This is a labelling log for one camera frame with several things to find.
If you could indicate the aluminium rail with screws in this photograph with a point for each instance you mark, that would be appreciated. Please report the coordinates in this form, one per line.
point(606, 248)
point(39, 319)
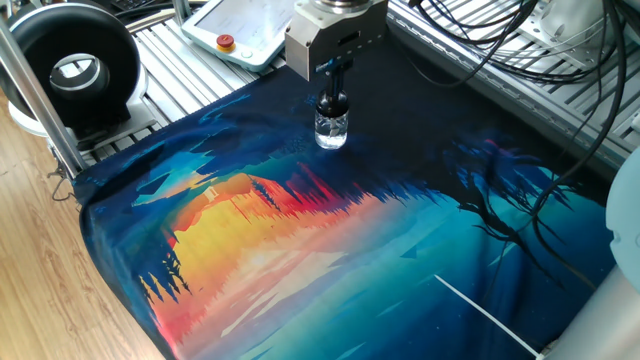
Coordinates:
point(500, 85)

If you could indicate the colourful sunset print cloth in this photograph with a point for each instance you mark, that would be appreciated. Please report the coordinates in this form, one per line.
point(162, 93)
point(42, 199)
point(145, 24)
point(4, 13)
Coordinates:
point(350, 250)

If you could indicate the aluminium frame post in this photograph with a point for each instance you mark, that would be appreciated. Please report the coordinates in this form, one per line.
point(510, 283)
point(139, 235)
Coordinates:
point(45, 107)

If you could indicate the white teach pendant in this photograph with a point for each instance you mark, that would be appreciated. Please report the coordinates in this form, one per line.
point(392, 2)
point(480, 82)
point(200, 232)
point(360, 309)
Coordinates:
point(235, 35)

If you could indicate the silver Schunk gripper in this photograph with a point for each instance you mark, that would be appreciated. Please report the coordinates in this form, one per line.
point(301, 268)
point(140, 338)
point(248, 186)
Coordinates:
point(320, 45)

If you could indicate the clear glass jar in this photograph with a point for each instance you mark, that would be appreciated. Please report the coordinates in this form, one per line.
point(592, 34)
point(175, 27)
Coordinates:
point(331, 135)

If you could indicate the white plastic box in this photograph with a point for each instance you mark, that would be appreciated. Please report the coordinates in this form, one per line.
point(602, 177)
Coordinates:
point(575, 25)

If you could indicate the black knobbed jar lid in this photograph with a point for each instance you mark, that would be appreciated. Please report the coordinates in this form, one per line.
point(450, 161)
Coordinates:
point(331, 106)

